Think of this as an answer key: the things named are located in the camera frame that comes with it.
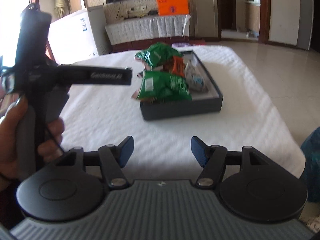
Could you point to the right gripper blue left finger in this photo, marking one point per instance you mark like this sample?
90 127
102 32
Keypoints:
125 150

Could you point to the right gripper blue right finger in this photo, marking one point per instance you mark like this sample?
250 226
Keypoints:
200 150

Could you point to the clear candy packet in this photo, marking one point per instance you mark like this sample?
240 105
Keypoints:
194 80

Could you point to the green snack bag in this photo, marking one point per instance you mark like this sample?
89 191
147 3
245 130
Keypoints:
156 55
162 87

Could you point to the orange-red snack packet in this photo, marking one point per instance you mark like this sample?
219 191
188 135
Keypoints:
175 66

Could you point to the person's left hand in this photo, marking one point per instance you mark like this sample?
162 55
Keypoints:
49 150

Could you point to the white quilted bed cover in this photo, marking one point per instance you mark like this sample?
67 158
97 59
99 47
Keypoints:
98 115

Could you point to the white chest freezer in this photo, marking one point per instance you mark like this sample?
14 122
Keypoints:
79 36

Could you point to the TV cabinet with lace cloth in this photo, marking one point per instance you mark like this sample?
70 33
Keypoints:
140 33

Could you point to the purple detergent bottle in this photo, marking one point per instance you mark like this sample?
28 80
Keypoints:
180 45

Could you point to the orange gift box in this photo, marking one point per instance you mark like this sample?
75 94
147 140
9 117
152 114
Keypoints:
172 7

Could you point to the grey refrigerator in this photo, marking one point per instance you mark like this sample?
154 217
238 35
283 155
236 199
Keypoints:
305 24

